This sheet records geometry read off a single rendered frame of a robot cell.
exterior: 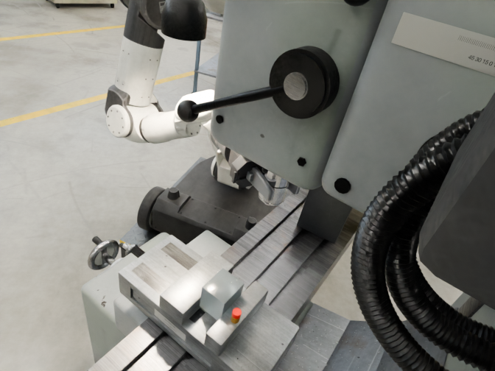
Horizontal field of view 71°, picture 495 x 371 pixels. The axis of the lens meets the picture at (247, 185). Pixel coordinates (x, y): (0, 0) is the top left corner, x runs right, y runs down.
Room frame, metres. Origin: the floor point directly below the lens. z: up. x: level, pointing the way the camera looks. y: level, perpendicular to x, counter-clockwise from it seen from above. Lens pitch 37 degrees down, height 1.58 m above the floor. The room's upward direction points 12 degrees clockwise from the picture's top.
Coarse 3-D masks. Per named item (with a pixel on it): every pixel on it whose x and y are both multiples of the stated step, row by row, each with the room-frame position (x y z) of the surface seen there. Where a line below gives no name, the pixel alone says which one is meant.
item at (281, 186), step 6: (264, 174) 0.47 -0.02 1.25; (270, 180) 0.46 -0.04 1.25; (276, 180) 0.46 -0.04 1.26; (282, 180) 0.46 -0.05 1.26; (276, 186) 0.46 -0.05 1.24; (282, 186) 0.46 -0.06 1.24; (288, 186) 0.48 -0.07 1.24; (276, 192) 0.46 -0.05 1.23; (282, 192) 0.47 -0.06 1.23; (264, 198) 0.46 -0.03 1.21; (276, 198) 0.46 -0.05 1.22; (282, 198) 0.47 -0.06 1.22; (270, 204) 0.46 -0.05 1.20; (276, 204) 0.46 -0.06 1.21
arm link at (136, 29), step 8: (128, 0) 0.80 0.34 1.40; (136, 0) 0.77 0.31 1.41; (128, 8) 0.79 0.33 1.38; (136, 8) 0.77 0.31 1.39; (128, 16) 0.78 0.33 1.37; (136, 16) 0.77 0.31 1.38; (128, 24) 0.77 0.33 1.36; (136, 24) 0.77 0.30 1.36; (144, 24) 0.77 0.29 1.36; (128, 32) 0.77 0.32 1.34; (136, 32) 0.76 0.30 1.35; (144, 32) 0.77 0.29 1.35; (152, 32) 0.77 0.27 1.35; (136, 40) 0.76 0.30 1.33; (144, 40) 0.76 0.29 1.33; (152, 40) 0.77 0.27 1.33; (160, 40) 0.79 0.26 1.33; (160, 48) 0.79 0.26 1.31
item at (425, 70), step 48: (432, 0) 0.31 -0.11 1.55; (480, 0) 0.30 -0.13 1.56; (384, 48) 0.32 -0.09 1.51; (432, 48) 0.31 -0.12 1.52; (480, 48) 0.29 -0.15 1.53; (384, 96) 0.32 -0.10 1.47; (432, 96) 0.30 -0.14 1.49; (480, 96) 0.28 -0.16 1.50; (336, 144) 0.33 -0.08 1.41; (384, 144) 0.31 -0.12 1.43; (336, 192) 0.32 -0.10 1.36
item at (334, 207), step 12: (312, 192) 0.75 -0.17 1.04; (324, 192) 0.74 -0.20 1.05; (312, 204) 0.75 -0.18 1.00; (324, 204) 0.74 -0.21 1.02; (336, 204) 0.73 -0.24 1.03; (300, 216) 0.76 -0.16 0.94; (312, 216) 0.75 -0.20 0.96; (324, 216) 0.73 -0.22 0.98; (336, 216) 0.72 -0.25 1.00; (312, 228) 0.74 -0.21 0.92; (324, 228) 0.73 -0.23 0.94; (336, 228) 0.72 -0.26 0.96; (336, 240) 0.72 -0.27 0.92
